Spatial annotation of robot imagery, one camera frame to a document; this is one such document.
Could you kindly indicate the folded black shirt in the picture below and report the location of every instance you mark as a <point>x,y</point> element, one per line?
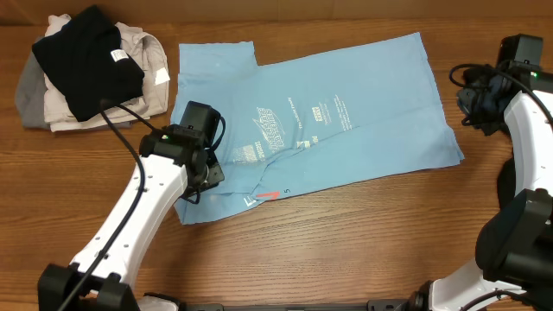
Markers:
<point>85,62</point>

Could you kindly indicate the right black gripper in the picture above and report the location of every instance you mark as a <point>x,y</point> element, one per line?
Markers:
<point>463,97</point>

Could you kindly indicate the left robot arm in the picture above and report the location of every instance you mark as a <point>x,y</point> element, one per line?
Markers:
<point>176,162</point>

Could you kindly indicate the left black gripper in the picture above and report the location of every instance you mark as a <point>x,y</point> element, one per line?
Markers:
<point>215,173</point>

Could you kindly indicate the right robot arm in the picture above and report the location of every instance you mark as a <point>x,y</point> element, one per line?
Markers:
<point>513,252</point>

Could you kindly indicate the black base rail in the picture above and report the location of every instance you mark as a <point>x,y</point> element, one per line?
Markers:
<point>294,307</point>

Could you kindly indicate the black shirt on right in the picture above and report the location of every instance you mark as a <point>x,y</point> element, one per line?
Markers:
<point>506,183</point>

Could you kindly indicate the folded grey garment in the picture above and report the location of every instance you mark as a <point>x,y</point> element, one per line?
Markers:
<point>29,101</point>

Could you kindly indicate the light blue t-shirt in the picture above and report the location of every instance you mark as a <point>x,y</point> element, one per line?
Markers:
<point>321,121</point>

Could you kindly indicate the folded beige shirt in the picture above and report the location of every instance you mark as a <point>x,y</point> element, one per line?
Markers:
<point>149,54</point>

